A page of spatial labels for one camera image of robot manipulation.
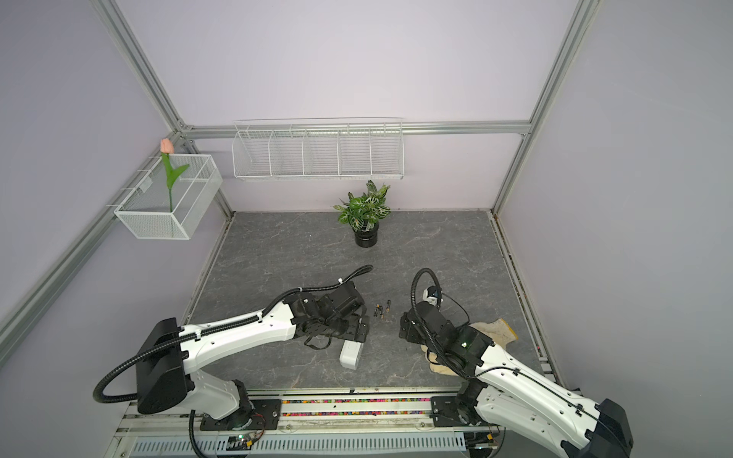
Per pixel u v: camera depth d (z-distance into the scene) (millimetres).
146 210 801
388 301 941
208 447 705
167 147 826
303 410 754
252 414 723
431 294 696
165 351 414
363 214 879
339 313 598
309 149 993
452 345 550
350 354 769
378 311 918
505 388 487
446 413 733
